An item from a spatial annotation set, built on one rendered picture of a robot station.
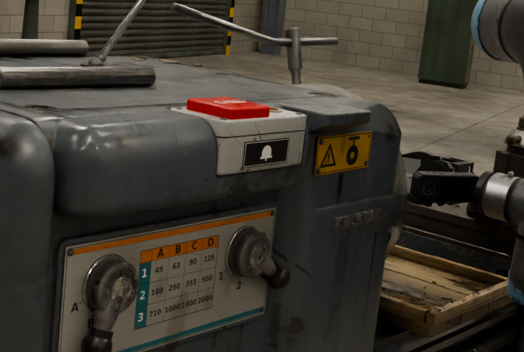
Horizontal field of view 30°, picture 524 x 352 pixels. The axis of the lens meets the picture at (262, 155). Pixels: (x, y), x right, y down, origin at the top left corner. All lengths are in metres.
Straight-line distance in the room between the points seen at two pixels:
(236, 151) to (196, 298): 0.17
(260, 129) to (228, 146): 0.05
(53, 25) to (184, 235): 10.99
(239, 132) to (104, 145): 0.16
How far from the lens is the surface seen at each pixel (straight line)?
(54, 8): 11.91
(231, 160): 0.93
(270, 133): 0.97
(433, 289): 1.75
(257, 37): 1.43
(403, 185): 1.43
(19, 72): 1.00
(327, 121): 1.05
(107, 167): 0.83
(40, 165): 0.82
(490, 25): 1.49
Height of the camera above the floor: 1.40
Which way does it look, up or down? 11 degrees down
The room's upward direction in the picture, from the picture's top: 6 degrees clockwise
